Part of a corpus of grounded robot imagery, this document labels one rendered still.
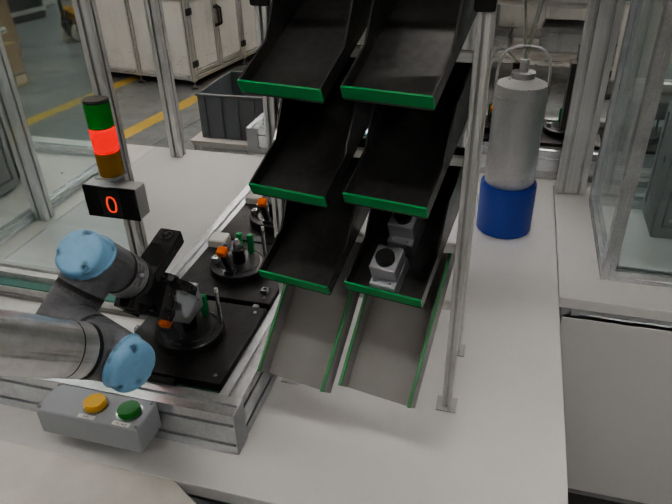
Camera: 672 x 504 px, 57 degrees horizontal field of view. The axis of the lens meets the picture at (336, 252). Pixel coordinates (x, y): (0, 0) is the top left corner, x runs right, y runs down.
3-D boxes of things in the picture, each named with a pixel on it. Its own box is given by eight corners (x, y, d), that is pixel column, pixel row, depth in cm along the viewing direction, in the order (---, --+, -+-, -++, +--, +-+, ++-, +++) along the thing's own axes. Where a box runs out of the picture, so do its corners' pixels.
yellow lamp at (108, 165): (116, 179, 124) (110, 156, 121) (94, 177, 125) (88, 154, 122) (129, 169, 128) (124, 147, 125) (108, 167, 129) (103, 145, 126)
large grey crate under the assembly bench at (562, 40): (605, 56, 553) (610, 31, 541) (535, 51, 575) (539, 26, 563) (608, 46, 584) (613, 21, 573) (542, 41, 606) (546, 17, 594)
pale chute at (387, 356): (415, 408, 106) (409, 408, 102) (345, 386, 111) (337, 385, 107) (456, 254, 111) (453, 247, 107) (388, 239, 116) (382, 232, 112)
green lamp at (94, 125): (105, 131, 118) (99, 106, 116) (82, 129, 119) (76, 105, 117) (119, 122, 122) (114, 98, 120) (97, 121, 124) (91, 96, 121)
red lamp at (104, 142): (110, 156, 121) (105, 132, 118) (88, 154, 122) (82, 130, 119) (124, 146, 125) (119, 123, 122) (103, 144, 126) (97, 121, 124)
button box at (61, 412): (143, 454, 110) (136, 429, 107) (42, 431, 115) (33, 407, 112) (162, 425, 116) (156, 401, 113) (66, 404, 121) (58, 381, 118)
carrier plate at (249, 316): (221, 392, 116) (220, 383, 115) (109, 371, 121) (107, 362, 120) (267, 315, 135) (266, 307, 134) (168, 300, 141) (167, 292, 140)
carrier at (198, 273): (270, 311, 137) (265, 264, 130) (172, 296, 142) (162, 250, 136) (303, 255, 156) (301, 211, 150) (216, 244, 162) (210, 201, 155)
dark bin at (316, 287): (330, 296, 101) (320, 271, 95) (261, 278, 106) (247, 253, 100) (388, 169, 114) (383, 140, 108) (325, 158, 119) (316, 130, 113)
